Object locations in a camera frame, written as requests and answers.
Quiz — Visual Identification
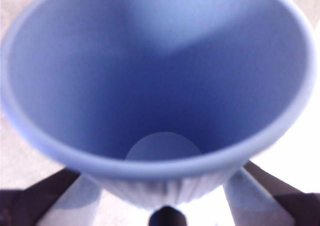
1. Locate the blue ribbed plastic cup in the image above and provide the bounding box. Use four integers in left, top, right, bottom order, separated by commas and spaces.
0, 0, 320, 213

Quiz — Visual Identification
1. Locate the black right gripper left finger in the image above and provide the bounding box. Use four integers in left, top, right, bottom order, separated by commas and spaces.
0, 167, 82, 226

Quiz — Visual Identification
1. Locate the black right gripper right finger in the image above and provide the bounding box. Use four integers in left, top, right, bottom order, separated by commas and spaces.
243, 160, 320, 226

